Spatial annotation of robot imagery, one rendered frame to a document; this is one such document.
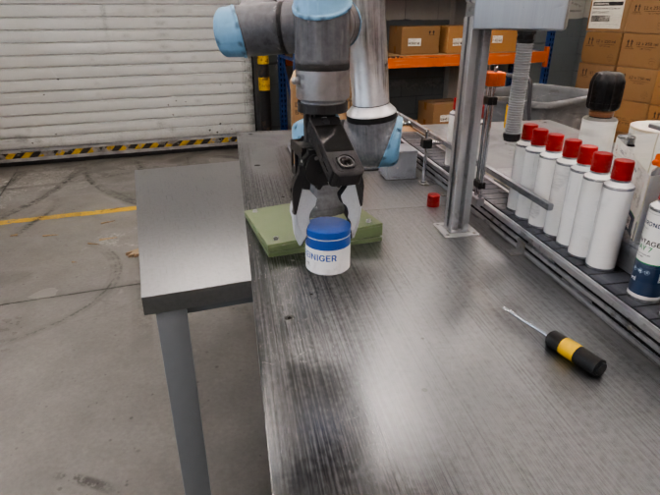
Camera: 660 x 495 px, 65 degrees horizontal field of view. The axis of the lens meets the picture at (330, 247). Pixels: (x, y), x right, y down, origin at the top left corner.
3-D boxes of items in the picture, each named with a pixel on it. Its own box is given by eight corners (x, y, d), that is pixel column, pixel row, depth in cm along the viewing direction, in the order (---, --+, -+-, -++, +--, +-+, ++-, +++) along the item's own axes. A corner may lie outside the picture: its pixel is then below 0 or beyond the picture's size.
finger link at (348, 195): (357, 219, 87) (340, 170, 82) (371, 232, 82) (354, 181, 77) (340, 227, 86) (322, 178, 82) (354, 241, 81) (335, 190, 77)
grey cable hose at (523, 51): (522, 141, 107) (540, 30, 98) (507, 142, 106) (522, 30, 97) (515, 137, 110) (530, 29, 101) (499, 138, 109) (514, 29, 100)
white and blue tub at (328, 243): (357, 271, 80) (357, 230, 77) (313, 279, 78) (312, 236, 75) (341, 253, 86) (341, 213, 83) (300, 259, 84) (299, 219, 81)
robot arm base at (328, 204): (360, 211, 129) (357, 172, 125) (302, 221, 125) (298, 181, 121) (339, 195, 142) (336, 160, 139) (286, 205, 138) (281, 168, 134)
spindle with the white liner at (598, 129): (611, 189, 140) (638, 73, 128) (580, 191, 139) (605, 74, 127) (590, 179, 148) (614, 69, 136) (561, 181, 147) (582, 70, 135)
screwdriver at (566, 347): (606, 374, 78) (611, 358, 76) (592, 381, 76) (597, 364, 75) (507, 311, 94) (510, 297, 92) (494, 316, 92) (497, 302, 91)
